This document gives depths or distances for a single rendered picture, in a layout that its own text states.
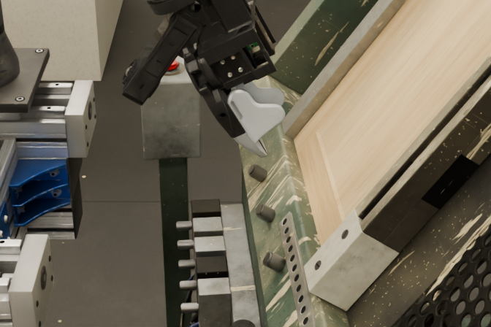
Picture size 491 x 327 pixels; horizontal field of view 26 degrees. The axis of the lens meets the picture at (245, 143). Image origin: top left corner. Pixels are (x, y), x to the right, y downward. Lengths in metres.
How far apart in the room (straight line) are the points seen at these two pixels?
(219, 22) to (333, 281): 0.61
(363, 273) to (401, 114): 0.29
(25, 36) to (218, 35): 3.13
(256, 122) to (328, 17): 1.08
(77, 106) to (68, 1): 2.18
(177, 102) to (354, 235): 0.72
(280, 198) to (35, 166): 0.44
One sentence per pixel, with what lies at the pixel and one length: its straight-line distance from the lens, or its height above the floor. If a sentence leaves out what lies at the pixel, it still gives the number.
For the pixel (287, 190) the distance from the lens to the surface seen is 1.83.
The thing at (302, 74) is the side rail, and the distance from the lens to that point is 2.20.
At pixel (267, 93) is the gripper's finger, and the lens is 1.12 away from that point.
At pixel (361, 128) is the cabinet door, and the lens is 1.79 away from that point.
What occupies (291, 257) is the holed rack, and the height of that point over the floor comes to 0.89.
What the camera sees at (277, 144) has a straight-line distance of 1.96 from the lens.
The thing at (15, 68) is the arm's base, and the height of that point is 1.06.
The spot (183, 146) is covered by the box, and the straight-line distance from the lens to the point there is 2.19.
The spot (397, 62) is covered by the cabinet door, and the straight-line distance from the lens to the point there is 1.81.
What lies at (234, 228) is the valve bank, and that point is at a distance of 2.01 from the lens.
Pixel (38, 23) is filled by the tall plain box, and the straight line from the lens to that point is 4.13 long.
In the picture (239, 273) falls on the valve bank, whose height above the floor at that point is 0.74.
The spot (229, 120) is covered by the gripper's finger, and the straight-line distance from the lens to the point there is 1.07.
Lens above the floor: 1.89
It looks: 30 degrees down
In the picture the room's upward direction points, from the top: straight up
